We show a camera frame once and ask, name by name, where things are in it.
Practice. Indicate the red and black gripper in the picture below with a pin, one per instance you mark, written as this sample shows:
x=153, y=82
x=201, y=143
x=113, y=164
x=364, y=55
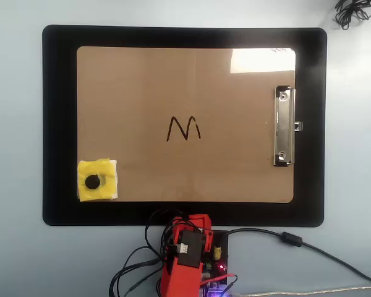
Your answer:
x=201, y=221

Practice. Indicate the yellow sponge with black knob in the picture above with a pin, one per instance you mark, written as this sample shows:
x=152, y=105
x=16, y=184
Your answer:
x=103, y=188

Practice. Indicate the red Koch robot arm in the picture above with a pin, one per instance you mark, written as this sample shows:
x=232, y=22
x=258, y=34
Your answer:
x=180, y=278

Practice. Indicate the black base with controller board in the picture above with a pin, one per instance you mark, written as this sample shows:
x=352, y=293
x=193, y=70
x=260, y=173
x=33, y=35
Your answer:
x=220, y=247

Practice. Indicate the black marker scribble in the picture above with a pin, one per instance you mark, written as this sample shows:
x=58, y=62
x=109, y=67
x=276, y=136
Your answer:
x=185, y=130

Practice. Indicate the silver metal clipboard clip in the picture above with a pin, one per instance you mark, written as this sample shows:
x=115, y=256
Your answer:
x=284, y=130

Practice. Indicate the brown hardboard clipboard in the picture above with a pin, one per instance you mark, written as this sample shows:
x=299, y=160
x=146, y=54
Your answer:
x=185, y=86

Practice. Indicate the black rectangular desk mat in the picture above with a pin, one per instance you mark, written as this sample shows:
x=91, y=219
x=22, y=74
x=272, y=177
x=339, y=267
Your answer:
x=58, y=92

